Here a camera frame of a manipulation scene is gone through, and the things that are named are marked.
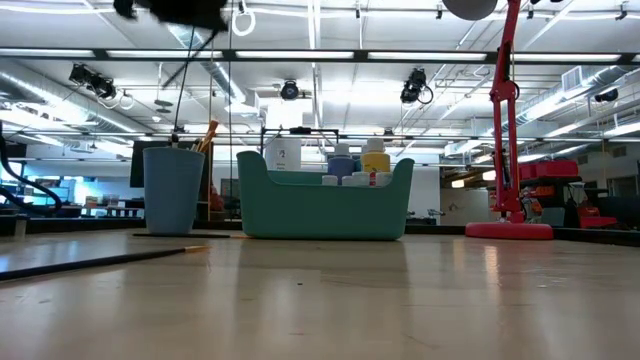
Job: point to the blue plastic cup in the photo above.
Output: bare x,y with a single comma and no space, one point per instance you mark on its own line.
172,195

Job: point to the large purple paint bottle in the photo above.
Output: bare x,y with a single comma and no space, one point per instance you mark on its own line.
341,167

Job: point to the small brown paint bottle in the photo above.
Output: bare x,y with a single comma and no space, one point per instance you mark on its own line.
330,180

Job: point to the large light blue paint bottle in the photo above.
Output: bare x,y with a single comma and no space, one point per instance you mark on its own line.
359,166

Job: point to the small black paint bottle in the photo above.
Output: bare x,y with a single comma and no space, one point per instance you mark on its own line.
348,181

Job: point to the teal plastic bin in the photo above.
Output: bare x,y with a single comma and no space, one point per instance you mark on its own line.
320,210

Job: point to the small turquoise paint bottle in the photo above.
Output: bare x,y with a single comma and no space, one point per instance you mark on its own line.
361,178

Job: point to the LED light bar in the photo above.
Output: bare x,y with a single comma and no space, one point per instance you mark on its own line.
227,55

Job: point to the black ceiling spotlight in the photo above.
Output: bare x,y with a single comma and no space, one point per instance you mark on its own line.
289,91
412,87
606,95
100,86

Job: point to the black monitor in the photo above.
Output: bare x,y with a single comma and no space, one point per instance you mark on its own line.
136,165

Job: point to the white sign board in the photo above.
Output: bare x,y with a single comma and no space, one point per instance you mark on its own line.
287,152

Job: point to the red desk lamp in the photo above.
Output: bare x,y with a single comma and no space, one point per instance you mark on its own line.
507,230

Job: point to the red tool cart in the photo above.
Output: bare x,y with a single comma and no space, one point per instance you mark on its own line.
565,170

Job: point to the silver ventilation duct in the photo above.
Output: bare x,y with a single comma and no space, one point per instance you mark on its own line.
40,95

